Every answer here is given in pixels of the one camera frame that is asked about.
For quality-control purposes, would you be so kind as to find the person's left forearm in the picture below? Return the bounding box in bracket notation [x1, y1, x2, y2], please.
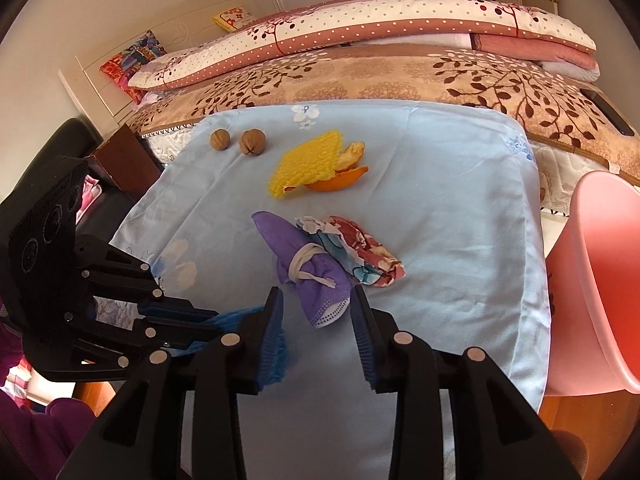
[0, 390, 98, 480]

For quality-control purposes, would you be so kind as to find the blue foam fruit net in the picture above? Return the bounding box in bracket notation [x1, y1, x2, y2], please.
[197, 306, 292, 386]

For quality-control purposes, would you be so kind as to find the white folded sheet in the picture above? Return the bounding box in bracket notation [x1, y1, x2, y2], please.
[537, 60, 601, 83]

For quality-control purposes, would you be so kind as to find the pink patterned cloth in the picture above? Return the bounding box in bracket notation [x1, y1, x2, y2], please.
[75, 174, 103, 223]

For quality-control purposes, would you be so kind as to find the brown leaf print blanket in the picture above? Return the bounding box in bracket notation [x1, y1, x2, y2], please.
[125, 42, 640, 188]

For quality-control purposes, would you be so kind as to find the black smartphone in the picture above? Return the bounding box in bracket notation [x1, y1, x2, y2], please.
[580, 87, 636, 137]

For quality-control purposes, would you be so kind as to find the colourful patterned pillow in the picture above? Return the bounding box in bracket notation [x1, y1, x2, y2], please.
[100, 30, 168, 106]

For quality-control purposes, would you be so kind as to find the pink folded blanket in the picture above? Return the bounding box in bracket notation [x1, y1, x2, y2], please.
[470, 32, 599, 68]

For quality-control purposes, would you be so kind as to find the polka dot tree quilt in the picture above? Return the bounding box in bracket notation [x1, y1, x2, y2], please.
[127, 0, 598, 92]

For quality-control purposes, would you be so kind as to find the pink plastic bucket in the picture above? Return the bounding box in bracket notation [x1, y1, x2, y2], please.
[547, 170, 640, 396]

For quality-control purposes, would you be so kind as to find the brown wooden nightstand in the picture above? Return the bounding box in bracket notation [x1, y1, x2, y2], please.
[90, 125, 163, 201]

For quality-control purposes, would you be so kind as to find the purple face mask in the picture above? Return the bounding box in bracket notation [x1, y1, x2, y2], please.
[251, 211, 353, 331]

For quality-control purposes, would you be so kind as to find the floral wrapper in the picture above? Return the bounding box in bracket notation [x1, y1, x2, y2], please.
[295, 215, 406, 287]

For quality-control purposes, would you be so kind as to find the yellow patterned pillow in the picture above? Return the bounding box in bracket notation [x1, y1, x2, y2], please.
[212, 6, 258, 32]

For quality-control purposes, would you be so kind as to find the light blue floral cloth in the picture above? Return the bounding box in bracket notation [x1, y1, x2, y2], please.
[95, 100, 551, 480]

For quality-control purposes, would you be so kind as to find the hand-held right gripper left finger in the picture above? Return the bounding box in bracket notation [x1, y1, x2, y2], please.
[57, 286, 286, 480]

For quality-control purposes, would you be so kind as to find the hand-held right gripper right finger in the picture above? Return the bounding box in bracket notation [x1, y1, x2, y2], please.
[350, 285, 583, 480]

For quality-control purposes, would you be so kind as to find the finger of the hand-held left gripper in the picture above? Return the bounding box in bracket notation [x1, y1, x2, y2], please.
[75, 234, 222, 322]
[65, 307, 222, 369]

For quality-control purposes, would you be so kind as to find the yellow foam fruit net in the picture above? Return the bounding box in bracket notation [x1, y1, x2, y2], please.
[270, 130, 346, 200]

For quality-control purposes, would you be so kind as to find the cream wooden headboard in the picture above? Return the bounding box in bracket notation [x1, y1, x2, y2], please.
[59, 0, 261, 126]

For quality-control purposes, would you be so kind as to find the black leather chair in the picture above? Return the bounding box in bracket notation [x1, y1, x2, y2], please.
[15, 117, 133, 246]

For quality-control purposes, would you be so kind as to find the orange peel piece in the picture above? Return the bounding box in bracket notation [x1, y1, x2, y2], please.
[302, 164, 371, 193]

